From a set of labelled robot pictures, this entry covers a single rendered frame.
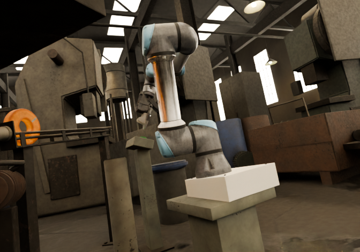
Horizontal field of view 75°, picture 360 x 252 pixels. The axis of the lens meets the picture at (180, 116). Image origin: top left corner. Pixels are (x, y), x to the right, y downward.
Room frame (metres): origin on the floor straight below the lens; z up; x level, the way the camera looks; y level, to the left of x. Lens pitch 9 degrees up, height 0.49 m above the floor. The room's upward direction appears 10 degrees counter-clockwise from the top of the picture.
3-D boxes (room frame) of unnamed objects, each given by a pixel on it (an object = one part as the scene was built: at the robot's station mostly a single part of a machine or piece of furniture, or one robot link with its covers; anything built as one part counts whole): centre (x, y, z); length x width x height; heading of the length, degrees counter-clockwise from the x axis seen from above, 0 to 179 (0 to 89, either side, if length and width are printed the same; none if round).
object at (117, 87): (9.35, 2.40, 2.25); 0.92 x 0.92 x 4.50
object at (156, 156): (3.23, 0.50, 0.39); 1.03 x 0.83 x 0.77; 130
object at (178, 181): (1.89, 0.16, 0.22); 0.32 x 0.32 x 0.43
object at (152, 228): (1.39, 0.26, 0.31); 0.24 x 0.16 x 0.62; 25
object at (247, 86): (5.43, -1.51, 1.00); 0.80 x 0.63 x 2.00; 30
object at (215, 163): (1.01, -0.10, 0.43); 0.15 x 0.15 x 0.10
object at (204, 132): (1.01, -0.09, 0.54); 0.13 x 0.12 x 0.14; 102
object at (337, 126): (2.64, -1.31, 0.33); 0.93 x 0.73 x 0.66; 32
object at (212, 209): (1.01, -0.10, 0.28); 0.32 x 0.32 x 0.04; 32
